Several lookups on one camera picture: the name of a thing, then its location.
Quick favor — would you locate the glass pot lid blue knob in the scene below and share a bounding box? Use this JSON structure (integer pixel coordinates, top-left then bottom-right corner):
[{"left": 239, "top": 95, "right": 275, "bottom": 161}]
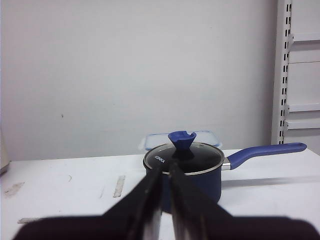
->
[{"left": 142, "top": 131, "right": 225, "bottom": 176}]

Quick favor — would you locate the dark blue saucepan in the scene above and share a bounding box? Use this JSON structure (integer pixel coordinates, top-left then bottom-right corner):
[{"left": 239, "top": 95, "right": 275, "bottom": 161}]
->
[{"left": 143, "top": 142, "right": 308, "bottom": 215}]

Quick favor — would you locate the clear plastic food container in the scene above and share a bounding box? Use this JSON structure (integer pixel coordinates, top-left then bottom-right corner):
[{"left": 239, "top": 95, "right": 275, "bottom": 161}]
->
[{"left": 138, "top": 130, "right": 223, "bottom": 151}]

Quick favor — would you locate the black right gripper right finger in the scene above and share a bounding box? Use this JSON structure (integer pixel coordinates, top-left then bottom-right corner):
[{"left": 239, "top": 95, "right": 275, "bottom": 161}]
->
[{"left": 169, "top": 163, "right": 232, "bottom": 240}]

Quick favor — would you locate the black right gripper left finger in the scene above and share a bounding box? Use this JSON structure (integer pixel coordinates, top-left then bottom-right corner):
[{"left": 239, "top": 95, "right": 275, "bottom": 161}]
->
[{"left": 103, "top": 168, "right": 163, "bottom": 240}]

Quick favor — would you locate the white slotted shelf rack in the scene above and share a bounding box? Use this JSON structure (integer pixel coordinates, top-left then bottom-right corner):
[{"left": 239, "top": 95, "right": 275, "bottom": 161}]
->
[{"left": 271, "top": 0, "right": 320, "bottom": 147}]

